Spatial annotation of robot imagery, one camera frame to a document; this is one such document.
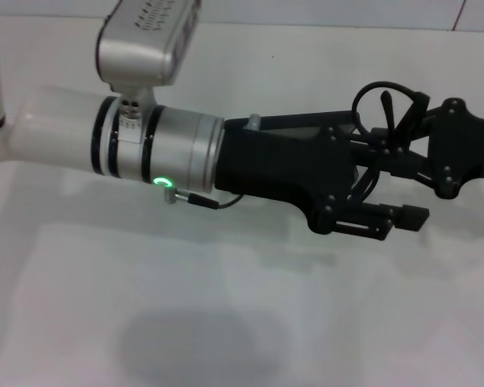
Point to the silver cylindrical connector stub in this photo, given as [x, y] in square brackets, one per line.
[254, 122]

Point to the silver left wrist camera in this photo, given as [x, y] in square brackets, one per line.
[137, 52]

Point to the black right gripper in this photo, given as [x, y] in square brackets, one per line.
[464, 149]

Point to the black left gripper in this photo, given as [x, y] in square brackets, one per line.
[274, 165]

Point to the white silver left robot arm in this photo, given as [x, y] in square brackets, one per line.
[64, 129]

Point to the black thin-framed glasses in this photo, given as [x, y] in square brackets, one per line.
[388, 117]

